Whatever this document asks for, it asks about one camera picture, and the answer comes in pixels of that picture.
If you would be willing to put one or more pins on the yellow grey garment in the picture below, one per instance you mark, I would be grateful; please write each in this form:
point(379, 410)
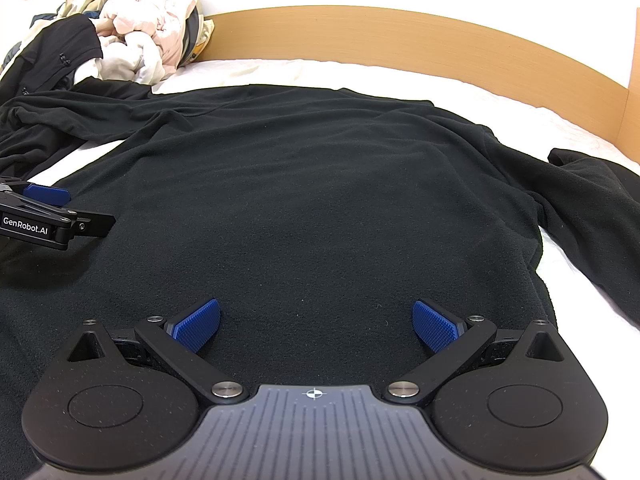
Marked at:
point(197, 35)

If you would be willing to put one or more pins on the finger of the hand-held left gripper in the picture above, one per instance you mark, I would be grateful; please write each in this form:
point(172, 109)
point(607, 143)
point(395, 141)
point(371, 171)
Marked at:
point(47, 194)
point(92, 225)

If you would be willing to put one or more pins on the pink padded jacket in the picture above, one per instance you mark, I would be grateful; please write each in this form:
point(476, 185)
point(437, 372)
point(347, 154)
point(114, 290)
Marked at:
point(155, 15)

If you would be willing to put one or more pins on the white crumpled garment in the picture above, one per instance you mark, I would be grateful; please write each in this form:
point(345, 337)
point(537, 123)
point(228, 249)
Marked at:
point(130, 62)

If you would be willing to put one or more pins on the black fleece sweater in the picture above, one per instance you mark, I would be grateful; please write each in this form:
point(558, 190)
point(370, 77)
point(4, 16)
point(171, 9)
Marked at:
point(320, 200)

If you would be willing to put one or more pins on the black suit jacket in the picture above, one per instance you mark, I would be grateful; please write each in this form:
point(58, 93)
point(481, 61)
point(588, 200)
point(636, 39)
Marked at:
point(65, 50)

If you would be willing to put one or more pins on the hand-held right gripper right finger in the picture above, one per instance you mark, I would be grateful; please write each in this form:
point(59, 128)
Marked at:
point(436, 327)

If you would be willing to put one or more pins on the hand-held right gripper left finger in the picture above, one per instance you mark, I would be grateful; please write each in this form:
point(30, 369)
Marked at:
point(197, 325)

